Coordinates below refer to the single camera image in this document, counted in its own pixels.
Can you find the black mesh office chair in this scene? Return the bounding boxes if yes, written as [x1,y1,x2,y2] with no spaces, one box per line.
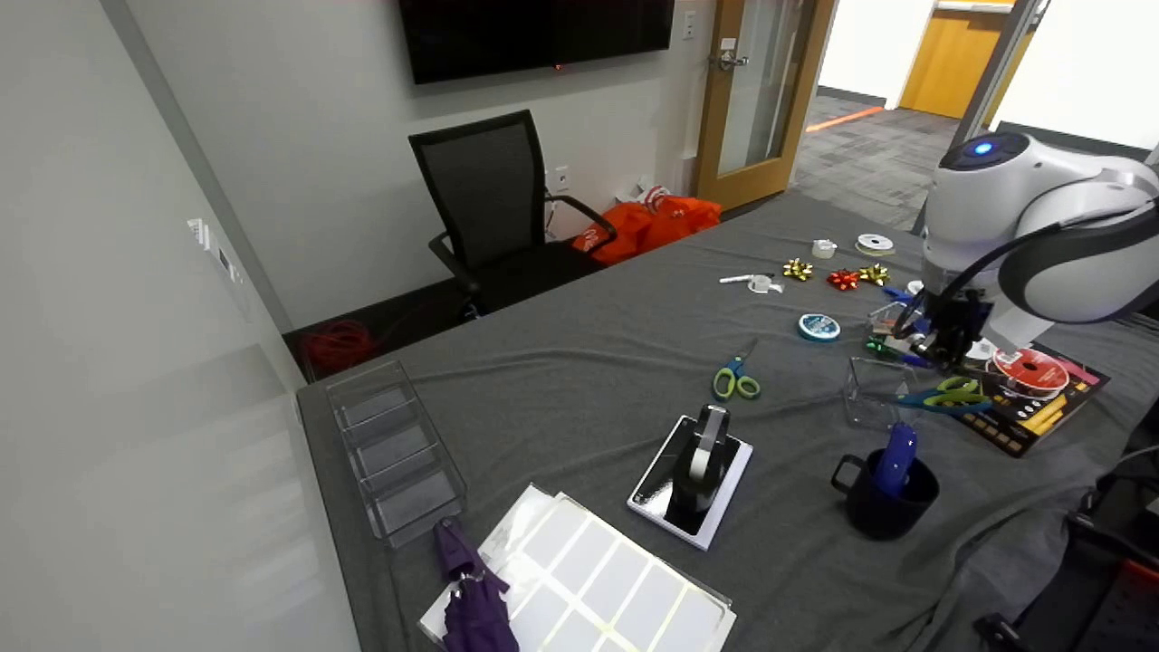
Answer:
[405,105,619,319]

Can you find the clear container with small items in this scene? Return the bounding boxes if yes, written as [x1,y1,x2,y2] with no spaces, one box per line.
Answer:
[863,299,938,365]

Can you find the white bordered black tray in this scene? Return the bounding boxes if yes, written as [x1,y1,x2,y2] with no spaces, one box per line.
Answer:
[624,414,758,554]

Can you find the red cable coil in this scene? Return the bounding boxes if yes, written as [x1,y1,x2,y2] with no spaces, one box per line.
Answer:
[298,316,384,379]

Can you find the white ribbon piece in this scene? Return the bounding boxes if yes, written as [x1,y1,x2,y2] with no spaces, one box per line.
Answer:
[718,269,786,299]

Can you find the orange bag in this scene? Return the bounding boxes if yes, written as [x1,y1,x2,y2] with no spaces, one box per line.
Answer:
[567,191,729,271]

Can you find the black orange flat package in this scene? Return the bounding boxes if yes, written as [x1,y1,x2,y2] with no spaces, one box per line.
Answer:
[964,341,1110,460]

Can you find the red wire spool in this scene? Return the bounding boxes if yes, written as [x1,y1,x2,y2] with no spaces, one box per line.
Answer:
[987,344,1077,402]

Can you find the white wall fixture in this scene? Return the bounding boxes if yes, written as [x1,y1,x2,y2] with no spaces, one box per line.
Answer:
[183,212,239,284]

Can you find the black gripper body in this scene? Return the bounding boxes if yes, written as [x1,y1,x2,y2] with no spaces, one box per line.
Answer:
[931,289,996,365]

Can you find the light blue tape roll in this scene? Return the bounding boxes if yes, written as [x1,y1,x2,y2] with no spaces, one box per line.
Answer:
[793,306,846,346]

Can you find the black equipment stand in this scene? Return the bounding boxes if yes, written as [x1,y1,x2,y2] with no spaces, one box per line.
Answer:
[975,396,1159,652]

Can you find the black wall television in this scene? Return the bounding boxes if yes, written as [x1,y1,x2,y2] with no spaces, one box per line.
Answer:
[395,0,676,88]

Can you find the grey metal pole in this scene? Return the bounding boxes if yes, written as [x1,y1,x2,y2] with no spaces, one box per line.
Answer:
[947,0,1050,148]

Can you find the blue object in mug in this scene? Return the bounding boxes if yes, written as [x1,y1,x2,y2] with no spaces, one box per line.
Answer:
[868,421,923,499]

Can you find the clear plastic organizer tray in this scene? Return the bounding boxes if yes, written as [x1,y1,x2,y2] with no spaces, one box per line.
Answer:
[323,365,469,550]

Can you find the white grid tray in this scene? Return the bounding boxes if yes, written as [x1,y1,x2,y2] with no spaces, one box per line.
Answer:
[415,481,737,652]

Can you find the empty clear plastic container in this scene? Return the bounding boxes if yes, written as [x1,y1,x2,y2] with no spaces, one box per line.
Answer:
[840,356,916,432]

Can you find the purple glove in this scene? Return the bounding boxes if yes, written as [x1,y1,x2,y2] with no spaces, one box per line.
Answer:
[430,519,521,652]

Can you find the green blue handled scissors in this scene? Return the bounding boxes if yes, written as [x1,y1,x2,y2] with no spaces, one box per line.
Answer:
[898,373,996,421]

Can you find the yellow wooden door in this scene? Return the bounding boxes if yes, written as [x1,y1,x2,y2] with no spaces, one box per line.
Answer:
[898,4,1013,121]

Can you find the black mug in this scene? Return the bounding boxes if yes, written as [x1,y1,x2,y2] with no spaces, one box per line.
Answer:
[830,444,940,543]

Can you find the wooden door with glass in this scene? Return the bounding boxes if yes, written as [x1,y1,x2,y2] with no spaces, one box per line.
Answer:
[690,0,840,218]

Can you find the grey tablecloth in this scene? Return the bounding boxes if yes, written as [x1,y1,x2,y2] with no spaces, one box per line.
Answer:
[293,188,1159,652]

